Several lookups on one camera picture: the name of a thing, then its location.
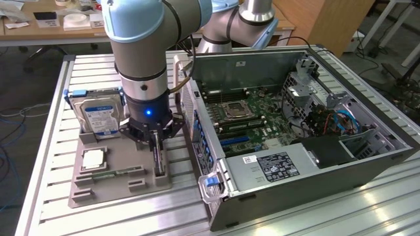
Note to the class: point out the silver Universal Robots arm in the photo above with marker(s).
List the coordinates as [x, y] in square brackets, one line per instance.
[141, 49]

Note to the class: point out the silver CPU chip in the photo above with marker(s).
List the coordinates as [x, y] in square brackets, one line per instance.
[93, 159]

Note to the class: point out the plain white box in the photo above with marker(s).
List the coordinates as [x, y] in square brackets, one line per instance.
[97, 23]

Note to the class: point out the silver CPU socket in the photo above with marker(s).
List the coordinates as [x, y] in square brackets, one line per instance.
[237, 110]

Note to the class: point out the grey open PC case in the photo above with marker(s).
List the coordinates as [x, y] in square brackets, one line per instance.
[295, 196]

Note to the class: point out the white box with round hollow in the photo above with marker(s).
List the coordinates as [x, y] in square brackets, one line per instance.
[77, 24]

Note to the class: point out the silver disk bay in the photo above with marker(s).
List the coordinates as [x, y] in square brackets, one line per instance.
[371, 137]

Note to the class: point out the dark small object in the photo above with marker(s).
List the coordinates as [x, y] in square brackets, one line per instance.
[86, 8]

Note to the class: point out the beige tape roll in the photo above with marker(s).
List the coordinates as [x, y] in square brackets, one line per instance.
[61, 3]

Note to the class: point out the black office chair base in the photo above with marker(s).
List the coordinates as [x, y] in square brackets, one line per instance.
[43, 52]

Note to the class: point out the wooden desk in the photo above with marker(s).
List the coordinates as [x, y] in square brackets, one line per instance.
[50, 32]

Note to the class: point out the blue expansion slot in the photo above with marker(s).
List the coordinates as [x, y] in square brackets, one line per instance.
[235, 140]

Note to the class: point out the clear plastic bag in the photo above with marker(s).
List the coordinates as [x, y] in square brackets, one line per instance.
[11, 11]

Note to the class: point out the grey parts rack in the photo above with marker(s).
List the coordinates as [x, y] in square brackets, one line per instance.
[125, 159]

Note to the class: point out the black RAM slot bank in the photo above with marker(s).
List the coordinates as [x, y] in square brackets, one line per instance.
[239, 129]
[226, 94]

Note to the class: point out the silver chipset heat sink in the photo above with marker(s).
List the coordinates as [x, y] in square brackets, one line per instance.
[273, 143]

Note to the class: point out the wooden cabinet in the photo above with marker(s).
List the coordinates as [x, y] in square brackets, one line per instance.
[329, 24]

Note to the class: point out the white paper label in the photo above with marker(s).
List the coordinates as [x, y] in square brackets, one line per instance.
[17, 25]

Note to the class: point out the blue case latch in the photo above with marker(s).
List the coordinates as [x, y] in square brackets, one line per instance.
[211, 183]

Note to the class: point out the white box with black top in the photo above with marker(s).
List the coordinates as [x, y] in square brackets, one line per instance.
[47, 22]

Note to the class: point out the silver perforated drive cage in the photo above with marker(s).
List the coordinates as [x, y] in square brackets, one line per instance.
[306, 98]

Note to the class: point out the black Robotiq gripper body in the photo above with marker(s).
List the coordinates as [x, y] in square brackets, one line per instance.
[147, 110]

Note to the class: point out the white desk frame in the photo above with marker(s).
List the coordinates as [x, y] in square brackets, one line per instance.
[411, 57]

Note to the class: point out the white case sticker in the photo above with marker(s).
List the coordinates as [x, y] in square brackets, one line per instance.
[241, 64]

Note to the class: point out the black Nvidia graphics card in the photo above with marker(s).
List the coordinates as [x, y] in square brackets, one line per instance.
[159, 159]

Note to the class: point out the black stand base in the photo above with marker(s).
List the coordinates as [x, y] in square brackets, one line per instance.
[393, 70]

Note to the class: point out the grey power supply unit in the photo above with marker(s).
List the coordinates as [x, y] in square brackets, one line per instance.
[243, 177]

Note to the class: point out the green Dell motherboard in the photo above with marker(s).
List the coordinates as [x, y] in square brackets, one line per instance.
[279, 130]

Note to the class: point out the white electrical box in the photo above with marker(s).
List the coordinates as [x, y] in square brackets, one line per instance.
[357, 41]

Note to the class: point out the hard disk with blue caddy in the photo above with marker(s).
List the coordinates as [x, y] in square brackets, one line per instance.
[95, 118]

